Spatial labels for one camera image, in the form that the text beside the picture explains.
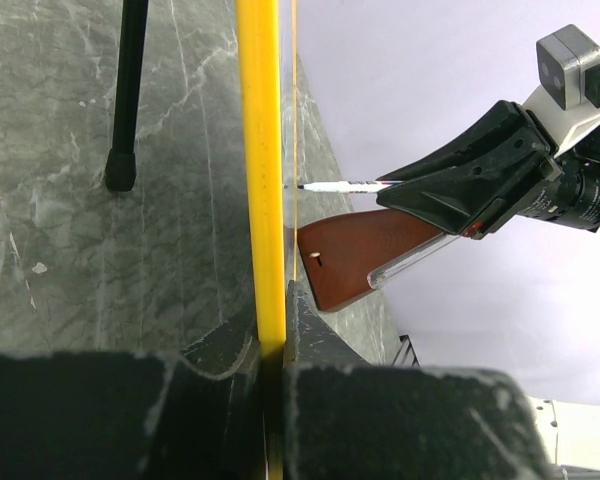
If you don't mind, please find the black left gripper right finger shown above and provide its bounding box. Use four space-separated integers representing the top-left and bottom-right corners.
283 281 552 479

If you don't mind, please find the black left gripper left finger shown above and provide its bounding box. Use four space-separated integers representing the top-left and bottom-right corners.
0 324 264 479

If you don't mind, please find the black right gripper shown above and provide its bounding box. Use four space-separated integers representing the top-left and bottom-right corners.
376 100 564 240

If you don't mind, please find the white rainbow whiteboard marker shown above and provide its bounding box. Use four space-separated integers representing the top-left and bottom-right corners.
297 180 401 194

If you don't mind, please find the orange framed whiteboard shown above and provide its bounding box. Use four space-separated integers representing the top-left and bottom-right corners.
235 1 297 479

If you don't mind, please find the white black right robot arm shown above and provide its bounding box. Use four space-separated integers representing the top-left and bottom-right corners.
377 65 600 240

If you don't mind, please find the brown whiteboard eraser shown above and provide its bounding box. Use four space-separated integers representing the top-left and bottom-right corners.
297 209 443 313

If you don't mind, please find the black perforated music stand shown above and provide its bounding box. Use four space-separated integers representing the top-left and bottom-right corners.
104 0 150 193

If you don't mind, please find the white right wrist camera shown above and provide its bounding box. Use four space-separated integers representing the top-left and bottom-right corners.
523 24 600 156

